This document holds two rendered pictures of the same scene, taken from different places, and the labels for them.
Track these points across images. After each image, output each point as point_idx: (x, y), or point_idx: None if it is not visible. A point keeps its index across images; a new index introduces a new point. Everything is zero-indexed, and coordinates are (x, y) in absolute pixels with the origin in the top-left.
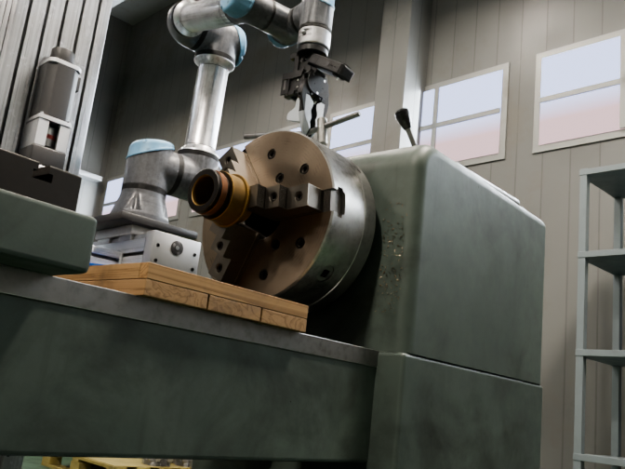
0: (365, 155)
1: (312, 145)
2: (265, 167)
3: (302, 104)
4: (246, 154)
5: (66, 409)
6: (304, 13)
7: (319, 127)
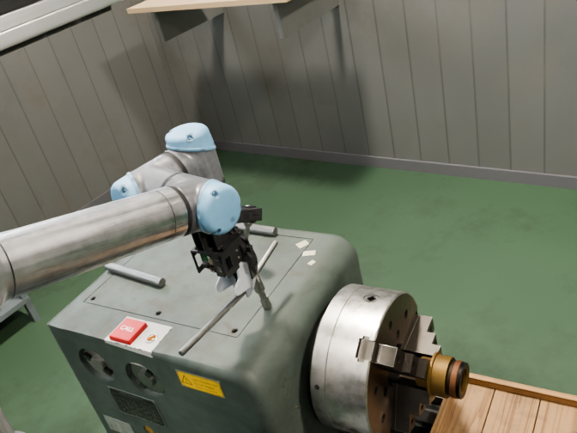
0: (327, 272)
1: (405, 295)
2: (390, 338)
3: (257, 270)
4: (379, 344)
5: None
6: (214, 172)
7: (259, 278)
